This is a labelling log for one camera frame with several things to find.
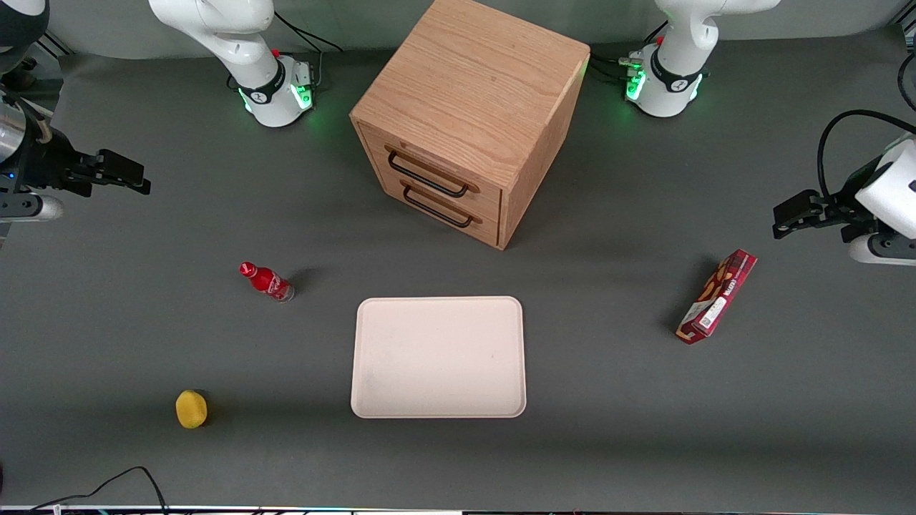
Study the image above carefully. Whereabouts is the red snack box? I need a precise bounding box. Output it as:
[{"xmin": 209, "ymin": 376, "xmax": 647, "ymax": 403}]
[{"xmin": 676, "ymin": 249, "xmax": 758, "ymax": 345}]

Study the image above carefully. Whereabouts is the black hanging cable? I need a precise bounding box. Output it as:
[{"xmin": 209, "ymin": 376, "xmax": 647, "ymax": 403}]
[{"xmin": 897, "ymin": 51, "xmax": 916, "ymax": 112}]

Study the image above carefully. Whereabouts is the black arm base cable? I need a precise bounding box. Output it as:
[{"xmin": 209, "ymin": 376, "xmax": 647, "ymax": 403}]
[
  {"xmin": 588, "ymin": 20, "xmax": 671, "ymax": 87},
  {"xmin": 274, "ymin": 10, "xmax": 344, "ymax": 54}
]

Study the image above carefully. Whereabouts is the oak wooden drawer cabinet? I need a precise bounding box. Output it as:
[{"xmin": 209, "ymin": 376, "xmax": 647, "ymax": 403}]
[{"xmin": 350, "ymin": 0, "xmax": 591, "ymax": 251}]

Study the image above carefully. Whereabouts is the black metal drawer handle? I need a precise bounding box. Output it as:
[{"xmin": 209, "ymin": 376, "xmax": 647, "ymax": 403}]
[
  {"xmin": 386, "ymin": 147, "xmax": 479, "ymax": 199},
  {"xmin": 402, "ymin": 182, "xmax": 482, "ymax": 230}
]

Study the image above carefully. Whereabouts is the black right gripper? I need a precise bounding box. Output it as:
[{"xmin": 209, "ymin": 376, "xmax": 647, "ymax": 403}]
[{"xmin": 0, "ymin": 129, "xmax": 152, "ymax": 197}]

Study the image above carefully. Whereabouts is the small red soda bottle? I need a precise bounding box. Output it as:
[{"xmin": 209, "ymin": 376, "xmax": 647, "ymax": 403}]
[{"xmin": 239, "ymin": 262, "xmax": 295, "ymax": 303}]

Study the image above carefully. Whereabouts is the thin black floor cable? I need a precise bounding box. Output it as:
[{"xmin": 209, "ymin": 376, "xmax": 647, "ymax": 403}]
[{"xmin": 29, "ymin": 466, "xmax": 170, "ymax": 514}]

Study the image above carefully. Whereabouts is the aluminium frame rail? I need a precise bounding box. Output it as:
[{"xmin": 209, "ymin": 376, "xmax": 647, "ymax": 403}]
[{"xmin": 29, "ymin": 30, "xmax": 74, "ymax": 59}]

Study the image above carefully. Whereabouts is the wooden drawer with deep tray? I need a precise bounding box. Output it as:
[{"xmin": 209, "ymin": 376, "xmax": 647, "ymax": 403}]
[{"xmin": 356, "ymin": 122, "xmax": 503, "ymax": 221}]

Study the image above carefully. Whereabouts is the black looped wrist cable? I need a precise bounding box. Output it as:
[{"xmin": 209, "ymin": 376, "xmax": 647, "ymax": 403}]
[{"xmin": 818, "ymin": 109, "xmax": 916, "ymax": 201}]

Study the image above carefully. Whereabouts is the beige plastic tray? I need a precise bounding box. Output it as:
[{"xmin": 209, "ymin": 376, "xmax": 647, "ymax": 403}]
[{"xmin": 350, "ymin": 296, "xmax": 527, "ymax": 419}]

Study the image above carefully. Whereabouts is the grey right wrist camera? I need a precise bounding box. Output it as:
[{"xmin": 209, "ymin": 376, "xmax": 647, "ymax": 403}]
[{"xmin": 0, "ymin": 195, "xmax": 64, "ymax": 222}]

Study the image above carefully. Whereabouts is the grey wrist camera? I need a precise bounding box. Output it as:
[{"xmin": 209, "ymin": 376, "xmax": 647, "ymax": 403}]
[
  {"xmin": 849, "ymin": 232, "xmax": 916, "ymax": 267},
  {"xmin": 0, "ymin": 195, "xmax": 64, "ymax": 222}
]

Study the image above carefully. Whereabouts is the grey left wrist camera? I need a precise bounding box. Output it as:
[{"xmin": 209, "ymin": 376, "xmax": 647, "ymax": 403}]
[{"xmin": 849, "ymin": 232, "xmax": 916, "ymax": 267}]

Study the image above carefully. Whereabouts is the yellow round sponge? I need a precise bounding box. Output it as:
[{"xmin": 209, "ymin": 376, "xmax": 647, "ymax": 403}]
[{"xmin": 175, "ymin": 390, "xmax": 208, "ymax": 430}]

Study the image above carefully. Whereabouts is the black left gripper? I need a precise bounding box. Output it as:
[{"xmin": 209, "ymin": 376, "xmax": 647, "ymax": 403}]
[{"xmin": 773, "ymin": 159, "xmax": 888, "ymax": 244}]

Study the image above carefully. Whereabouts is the wooden drawer front panel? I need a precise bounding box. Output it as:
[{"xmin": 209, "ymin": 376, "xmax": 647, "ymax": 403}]
[{"xmin": 371, "ymin": 161, "xmax": 501, "ymax": 248}]

